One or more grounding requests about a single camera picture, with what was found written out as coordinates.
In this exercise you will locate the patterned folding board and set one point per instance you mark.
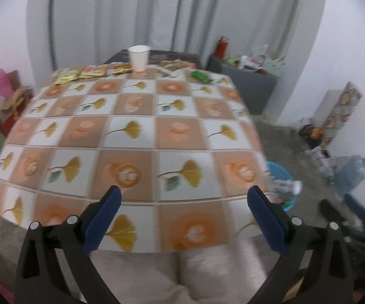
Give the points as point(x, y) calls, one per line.
point(344, 110)

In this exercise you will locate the grey curtain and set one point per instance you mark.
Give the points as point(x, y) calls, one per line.
point(138, 12)

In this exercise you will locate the beige seat cushion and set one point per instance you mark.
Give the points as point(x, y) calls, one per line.
point(185, 275)

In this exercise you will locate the grey cabinet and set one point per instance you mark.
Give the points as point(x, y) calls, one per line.
point(249, 91)

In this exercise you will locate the red bottle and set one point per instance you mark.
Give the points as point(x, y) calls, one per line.
point(221, 47)

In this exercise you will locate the flat orange packets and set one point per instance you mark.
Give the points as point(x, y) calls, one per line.
point(174, 66)

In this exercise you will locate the clear blue water jug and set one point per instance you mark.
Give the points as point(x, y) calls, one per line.
point(353, 172)

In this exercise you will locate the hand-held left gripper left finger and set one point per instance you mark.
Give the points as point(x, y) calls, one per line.
point(104, 215)

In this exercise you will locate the blue mesh trash bin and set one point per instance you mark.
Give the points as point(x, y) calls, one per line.
point(279, 171)

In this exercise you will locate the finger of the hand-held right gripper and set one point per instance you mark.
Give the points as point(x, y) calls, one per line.
point(333, 212)
point(360, 212)

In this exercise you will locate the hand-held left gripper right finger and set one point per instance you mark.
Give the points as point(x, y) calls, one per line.
point(264, 218)

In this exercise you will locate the brown cardboard box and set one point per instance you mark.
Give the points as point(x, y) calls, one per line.
point(17, 101)

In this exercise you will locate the small green snack packet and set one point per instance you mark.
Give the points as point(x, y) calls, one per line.
point(201, 76)

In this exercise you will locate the dark floor clutter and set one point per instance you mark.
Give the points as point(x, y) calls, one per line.
point(310, 134)

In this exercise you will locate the white paper cup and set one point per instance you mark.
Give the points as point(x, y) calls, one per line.
point(139, 57)

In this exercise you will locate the yellow-green snack packet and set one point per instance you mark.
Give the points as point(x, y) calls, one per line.
point(67, 76)

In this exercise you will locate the toiletries clutter on cabinet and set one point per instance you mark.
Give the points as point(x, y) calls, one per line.
point(258, 61)

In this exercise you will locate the tile-pattern tablecloth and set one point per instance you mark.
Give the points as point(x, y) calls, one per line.
point(144, 152)

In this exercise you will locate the white bottle with strawberry label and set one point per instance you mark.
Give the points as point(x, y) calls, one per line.
point(285, 186)

